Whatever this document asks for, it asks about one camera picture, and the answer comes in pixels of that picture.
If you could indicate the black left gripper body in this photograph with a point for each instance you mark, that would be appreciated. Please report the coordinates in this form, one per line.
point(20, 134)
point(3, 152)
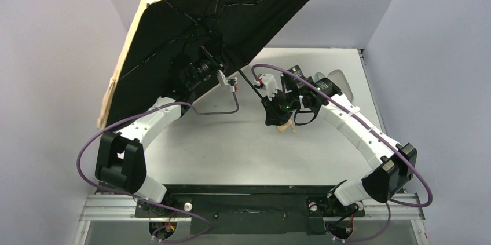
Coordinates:
point(209, 61)

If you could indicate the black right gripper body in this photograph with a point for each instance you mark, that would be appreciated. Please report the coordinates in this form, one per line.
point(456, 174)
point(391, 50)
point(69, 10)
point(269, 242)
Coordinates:
point(274, 116)

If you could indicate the mint green umbrella case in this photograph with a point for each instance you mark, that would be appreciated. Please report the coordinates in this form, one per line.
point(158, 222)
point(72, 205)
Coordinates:
point(335, 80)

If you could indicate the beige folding umbrella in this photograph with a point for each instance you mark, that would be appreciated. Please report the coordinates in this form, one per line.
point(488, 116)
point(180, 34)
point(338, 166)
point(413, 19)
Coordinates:
point(234, 30)

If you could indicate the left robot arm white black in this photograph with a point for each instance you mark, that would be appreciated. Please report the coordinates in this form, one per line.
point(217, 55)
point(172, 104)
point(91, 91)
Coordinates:
point(121, 159)

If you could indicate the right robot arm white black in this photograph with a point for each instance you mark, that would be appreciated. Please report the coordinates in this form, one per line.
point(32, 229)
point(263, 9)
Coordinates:
point(392, 164)

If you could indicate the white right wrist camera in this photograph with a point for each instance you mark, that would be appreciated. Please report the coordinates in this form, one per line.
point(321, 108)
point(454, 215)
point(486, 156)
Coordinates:
point(269, 84)

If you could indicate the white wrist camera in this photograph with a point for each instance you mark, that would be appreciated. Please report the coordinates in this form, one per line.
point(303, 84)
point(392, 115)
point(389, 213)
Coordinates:
point(229, 83)
point(269, 84)

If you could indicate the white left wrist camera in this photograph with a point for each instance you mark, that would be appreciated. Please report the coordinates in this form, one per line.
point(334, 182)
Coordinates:
point(229, 83)

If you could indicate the aluminium mounting rail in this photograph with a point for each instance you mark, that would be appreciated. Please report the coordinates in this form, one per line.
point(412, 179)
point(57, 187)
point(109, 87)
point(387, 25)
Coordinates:
point(105, 207)

